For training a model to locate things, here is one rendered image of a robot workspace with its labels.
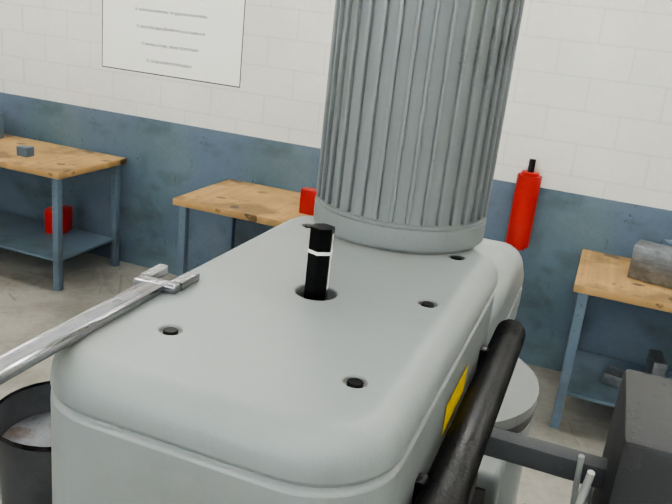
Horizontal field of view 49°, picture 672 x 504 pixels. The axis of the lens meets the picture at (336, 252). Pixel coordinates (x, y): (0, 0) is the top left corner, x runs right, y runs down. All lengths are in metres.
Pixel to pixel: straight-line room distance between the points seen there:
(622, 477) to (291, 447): 0.51
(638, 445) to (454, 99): 0.41
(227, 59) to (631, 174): 2.82
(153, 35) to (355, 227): 5.05
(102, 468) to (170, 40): 5.25
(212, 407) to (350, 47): 0.44
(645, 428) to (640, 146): 3.97
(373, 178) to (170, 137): 5.01
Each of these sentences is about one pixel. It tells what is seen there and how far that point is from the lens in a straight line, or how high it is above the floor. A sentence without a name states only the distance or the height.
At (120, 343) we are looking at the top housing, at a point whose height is 1.89.
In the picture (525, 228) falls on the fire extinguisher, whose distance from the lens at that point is 4.78.
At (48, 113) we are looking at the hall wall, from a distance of 6.43.
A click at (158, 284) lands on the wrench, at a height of 1.90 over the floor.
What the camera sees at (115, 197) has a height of 0.57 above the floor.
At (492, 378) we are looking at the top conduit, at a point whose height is 1.81.
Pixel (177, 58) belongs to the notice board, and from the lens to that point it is 5.67.
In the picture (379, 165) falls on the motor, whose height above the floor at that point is 1.98.
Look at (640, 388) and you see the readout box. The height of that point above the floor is 1.72.
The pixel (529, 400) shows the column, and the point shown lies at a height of 1.56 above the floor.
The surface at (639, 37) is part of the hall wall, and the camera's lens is 4.76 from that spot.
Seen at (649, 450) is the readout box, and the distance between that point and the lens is 0.87.
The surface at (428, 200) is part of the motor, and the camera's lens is 0.76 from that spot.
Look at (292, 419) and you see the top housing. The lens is 0.45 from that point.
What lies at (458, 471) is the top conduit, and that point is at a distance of 0.58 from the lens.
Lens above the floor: 2.12
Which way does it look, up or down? 18 degrees down
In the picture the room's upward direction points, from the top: 6 degrees clockwise
